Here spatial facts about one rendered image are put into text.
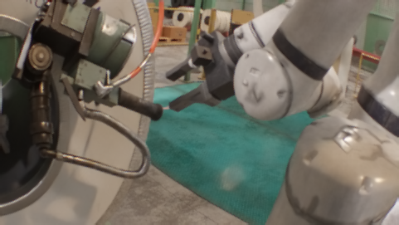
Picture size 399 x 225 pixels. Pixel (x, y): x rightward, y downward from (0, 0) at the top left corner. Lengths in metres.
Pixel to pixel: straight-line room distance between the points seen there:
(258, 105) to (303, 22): 0.12
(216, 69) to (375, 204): 0.41
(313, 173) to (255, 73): 0.15
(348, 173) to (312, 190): 0.04
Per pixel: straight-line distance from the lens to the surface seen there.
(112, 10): 0.76
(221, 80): 0.52
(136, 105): 0.64
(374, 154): 0.28
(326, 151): 0.26
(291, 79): 0.33
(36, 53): 0.54
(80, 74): 0.55
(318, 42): 0.31
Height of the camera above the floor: 1.05
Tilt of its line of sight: 20 degrees down
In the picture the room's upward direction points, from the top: 8 degrees clockwise
